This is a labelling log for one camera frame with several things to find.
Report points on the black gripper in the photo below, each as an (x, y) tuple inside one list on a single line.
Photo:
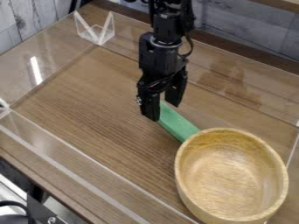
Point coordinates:
[(164, 75)]

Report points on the green rectangular block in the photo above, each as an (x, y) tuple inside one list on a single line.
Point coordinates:
[(179, 127)]

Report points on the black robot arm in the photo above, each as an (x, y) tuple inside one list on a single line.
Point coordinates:
[(172, 22)]

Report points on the wooden bowl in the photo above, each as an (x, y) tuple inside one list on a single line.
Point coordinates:
[(231, 177)]

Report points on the clear acrylic corner bracket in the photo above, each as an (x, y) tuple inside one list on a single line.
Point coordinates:
[(96, 34)]

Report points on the clear acrylic tray wall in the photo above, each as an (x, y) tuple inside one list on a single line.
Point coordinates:
[(73, 134)]

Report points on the black metal bracket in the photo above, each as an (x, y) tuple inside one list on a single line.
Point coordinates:
[(41, 214)]

